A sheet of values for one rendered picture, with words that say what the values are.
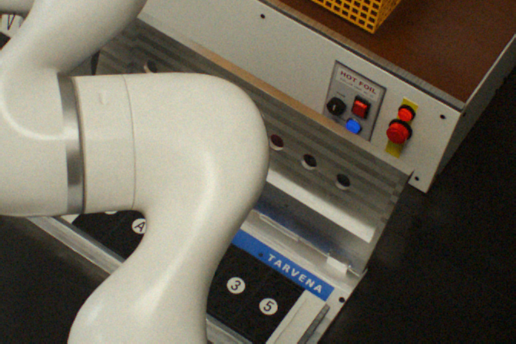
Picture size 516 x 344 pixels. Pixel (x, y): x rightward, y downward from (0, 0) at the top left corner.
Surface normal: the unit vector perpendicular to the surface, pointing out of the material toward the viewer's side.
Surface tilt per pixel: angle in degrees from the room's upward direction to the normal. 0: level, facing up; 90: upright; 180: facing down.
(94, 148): 38
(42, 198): 85
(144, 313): 19
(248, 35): 90
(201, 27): 90
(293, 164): 74
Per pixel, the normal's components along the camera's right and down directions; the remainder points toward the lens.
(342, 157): -0.50, 0.45
